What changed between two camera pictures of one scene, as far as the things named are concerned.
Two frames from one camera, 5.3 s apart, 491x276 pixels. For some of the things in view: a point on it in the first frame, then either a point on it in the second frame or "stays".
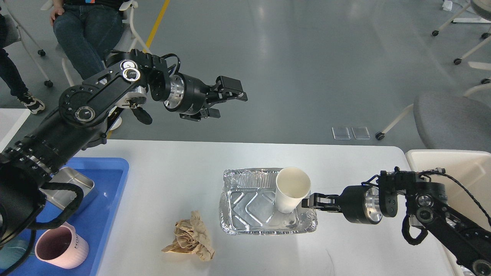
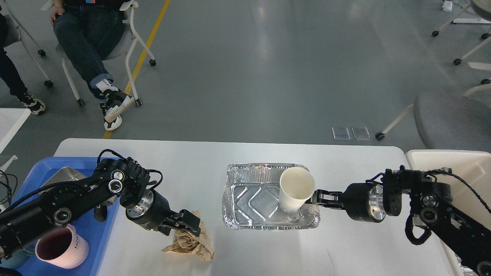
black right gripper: x=359 y=204 stays
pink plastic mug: x=61 y=247 stays
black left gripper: x=189 y=95 -> x=153 y=211
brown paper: x=191 y=236 stays
